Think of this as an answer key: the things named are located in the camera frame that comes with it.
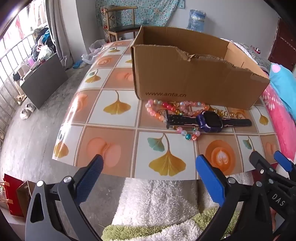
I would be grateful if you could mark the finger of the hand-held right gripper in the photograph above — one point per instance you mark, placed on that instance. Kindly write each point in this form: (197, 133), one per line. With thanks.
(256, 160)
(283, 161)

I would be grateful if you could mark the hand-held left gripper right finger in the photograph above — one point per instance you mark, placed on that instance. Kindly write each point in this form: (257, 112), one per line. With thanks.
(209, 178)

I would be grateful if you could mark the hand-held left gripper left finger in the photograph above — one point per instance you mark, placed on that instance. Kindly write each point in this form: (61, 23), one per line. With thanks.
(90, 178)

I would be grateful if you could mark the gold keyring charm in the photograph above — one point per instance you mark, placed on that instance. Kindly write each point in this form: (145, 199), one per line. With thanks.
(232, 114)

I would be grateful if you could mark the torn cardboard box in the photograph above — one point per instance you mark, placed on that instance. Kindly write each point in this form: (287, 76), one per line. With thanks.
(185, 78)

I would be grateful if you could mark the pink floral blanket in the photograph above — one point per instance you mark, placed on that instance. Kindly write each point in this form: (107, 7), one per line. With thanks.
(279, 115)

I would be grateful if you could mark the white fluffy rug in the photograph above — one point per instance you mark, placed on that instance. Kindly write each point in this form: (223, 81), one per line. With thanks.
(150, 204)

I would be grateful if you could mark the green fluffy towel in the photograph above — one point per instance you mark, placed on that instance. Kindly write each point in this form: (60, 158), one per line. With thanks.
(129, 231)

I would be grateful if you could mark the brown paper bag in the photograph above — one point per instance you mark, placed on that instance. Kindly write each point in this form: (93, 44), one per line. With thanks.
(25, 199)

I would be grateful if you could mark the light blue pillow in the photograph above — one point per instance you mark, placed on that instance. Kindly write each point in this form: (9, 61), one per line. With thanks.
(284, 83)

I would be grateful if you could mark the red gift bag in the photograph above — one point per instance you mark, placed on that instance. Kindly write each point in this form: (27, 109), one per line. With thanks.
(11, 197)

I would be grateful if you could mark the white shoe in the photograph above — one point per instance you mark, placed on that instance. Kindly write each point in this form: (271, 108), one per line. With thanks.
(30, 107)
(24, 114)

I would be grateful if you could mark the grey fuzzy blanket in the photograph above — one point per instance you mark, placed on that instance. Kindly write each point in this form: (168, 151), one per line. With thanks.
(256, 59)

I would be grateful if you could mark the dark grey cabinet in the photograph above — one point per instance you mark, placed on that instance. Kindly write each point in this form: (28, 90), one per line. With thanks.
(44, 85)

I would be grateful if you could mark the beige shoes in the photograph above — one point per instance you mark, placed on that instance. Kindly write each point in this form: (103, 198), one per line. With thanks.
(19, 99)

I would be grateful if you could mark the small red object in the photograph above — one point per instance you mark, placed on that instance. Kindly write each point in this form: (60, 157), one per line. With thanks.
(256, 49)

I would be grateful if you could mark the small blue floor item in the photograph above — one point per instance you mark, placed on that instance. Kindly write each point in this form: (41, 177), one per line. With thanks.
(78, 64)

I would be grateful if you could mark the dark red door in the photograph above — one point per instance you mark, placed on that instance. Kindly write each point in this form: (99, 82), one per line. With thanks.
(282, 46)

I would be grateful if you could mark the white plastic bag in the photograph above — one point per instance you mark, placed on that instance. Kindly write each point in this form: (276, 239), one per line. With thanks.
(94, 48)

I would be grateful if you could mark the pile of clothes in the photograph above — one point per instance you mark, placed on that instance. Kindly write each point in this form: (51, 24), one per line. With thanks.
(44, 44)

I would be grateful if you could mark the metal window railing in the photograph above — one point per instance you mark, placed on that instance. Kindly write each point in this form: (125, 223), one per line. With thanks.
(9, 55)

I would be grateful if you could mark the grey curtain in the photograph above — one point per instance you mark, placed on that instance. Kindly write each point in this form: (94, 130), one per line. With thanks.
(57, 34)

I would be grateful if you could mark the blue water bottle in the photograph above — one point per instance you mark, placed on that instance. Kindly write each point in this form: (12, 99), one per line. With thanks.
(196, 20)

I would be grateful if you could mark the wooden chair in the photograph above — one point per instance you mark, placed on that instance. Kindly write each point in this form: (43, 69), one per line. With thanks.
(122, 29)

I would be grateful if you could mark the blue floral cloth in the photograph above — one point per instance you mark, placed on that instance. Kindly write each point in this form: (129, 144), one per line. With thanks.
(150, 14)

